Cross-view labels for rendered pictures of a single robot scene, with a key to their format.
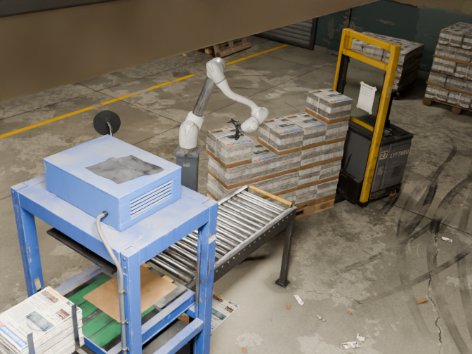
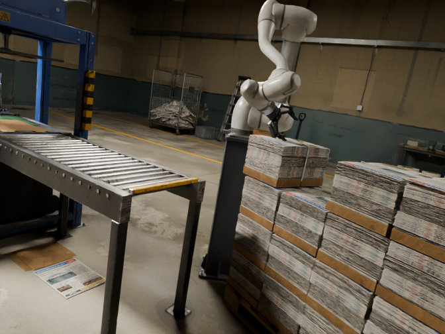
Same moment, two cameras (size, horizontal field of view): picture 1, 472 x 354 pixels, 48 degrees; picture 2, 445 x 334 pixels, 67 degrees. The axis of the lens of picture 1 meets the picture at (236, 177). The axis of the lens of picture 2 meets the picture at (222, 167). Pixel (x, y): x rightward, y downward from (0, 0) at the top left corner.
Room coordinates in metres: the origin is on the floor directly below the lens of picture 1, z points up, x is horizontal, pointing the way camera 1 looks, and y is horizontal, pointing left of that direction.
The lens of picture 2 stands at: (4.05, -1.81, 1.25)
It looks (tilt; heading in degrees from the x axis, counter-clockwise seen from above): 12 degrees down; 88
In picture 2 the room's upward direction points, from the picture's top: 9 degrees clockwise
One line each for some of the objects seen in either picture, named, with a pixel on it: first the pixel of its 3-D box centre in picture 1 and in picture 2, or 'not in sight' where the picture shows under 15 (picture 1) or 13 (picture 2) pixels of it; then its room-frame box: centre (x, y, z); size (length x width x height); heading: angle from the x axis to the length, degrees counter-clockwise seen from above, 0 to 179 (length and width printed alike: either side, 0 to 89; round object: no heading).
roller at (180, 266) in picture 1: (173, 263); (38, 140); (2.91, 0.39, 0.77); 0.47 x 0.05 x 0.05; 55
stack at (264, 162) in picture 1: (264, 185); (331, 287); (4.75, -0.30, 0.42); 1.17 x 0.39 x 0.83; 124
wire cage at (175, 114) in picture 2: not in sight; (174, 102); (2.75, 8.03, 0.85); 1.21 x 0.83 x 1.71; 145
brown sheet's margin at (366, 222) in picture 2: (279, 143); (379, 213); (4.82, -0.41, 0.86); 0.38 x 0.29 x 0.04; 34
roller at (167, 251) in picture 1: (180, 258); (43, 142); (2.96, 0.35, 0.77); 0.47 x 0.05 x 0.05; 55
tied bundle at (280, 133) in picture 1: (280, 135); (385, 195); (4.83, -0.41, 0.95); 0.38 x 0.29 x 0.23; 34
